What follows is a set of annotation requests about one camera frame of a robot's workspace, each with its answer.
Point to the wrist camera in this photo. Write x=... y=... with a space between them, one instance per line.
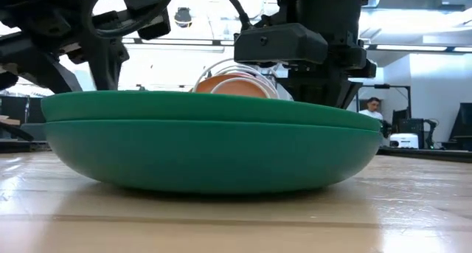
x=147 y=2
x=280 y=43

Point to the background black robot arm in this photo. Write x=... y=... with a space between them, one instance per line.
x=429 y=131
x=385 y=129

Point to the black metal stand frame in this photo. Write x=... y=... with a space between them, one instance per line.
x=382 y=86

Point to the shallow green plate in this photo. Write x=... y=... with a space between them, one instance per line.
x=203 y=107

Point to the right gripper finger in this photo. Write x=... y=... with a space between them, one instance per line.
x=321 y=92

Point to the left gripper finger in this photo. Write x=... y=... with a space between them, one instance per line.
x=37 y=65
x=107 y=65

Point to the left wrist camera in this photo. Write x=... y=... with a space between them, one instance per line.
x=147 y=2

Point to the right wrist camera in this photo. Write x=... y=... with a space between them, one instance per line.
x=280 y=43

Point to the ceiling strip light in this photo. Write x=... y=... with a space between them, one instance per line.
x=464 y=48
x=411 y=47

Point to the black slanted panel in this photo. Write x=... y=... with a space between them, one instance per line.
x=462 y=127

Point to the black ceiling device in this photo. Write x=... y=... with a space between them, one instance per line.
x=183 y=17

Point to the orange plate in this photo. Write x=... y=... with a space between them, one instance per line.
x=239 y=89

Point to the black monitor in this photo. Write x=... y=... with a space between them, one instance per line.
x=409 y=125

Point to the white printer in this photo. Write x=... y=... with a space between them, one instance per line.
x=404 y=140

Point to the black aluminium table frame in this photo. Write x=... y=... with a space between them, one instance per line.
x=442 y=155

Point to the person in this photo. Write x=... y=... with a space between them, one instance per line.
x=372 y=105

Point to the deep green bowl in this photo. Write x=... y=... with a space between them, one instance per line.
x=203 y=157

